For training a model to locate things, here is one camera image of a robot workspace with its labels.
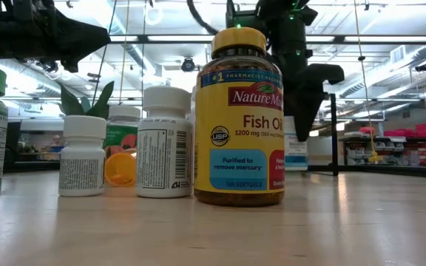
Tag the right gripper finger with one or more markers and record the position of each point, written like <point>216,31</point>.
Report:
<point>303,96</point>

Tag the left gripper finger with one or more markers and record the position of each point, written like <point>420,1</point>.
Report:
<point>80,29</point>
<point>83,48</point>

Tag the white bottle blue label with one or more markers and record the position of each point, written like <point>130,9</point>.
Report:
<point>295,155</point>

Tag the yellow fish oil bottle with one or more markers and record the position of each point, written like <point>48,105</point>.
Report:
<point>239,129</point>

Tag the clear gummy bottle white cap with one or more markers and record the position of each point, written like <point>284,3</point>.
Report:
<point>122,129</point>

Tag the small white medicine bottle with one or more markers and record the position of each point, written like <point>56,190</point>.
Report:
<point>82,173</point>

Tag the orange pill vial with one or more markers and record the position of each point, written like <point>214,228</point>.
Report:
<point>118,170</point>

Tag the white bottle with barcode label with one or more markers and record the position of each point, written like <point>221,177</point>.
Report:
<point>161,159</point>

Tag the potted green snake plant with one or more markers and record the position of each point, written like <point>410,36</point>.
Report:
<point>102,107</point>

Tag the person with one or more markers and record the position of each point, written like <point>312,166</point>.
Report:
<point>55,142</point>

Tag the storage shelves with red bins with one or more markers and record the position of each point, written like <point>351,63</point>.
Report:
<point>420,133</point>

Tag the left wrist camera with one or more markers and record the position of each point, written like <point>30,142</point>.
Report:
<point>48,66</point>

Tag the black ceiling camera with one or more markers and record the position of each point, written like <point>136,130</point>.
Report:
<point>188,64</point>

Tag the black aluminium table frame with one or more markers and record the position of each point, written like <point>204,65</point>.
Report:
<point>383,170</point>

